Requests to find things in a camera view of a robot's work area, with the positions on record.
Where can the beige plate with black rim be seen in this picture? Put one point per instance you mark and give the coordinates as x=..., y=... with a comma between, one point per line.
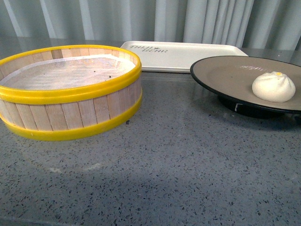
x=231, y=78

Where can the white steamed bun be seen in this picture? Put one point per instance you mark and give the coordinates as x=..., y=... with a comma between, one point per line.
x=274, y=87

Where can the white rectangular serving tray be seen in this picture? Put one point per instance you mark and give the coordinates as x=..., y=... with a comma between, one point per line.
x=175, y=57

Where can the white mesh steamer liner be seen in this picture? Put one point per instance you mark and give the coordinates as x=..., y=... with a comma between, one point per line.
x=68, y=73

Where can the yellow-rimmed bamboo steamer basket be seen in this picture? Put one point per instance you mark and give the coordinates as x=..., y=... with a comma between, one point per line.
x=66, y=114

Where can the grey curtain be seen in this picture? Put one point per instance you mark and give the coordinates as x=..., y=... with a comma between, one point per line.
x=271, y=24

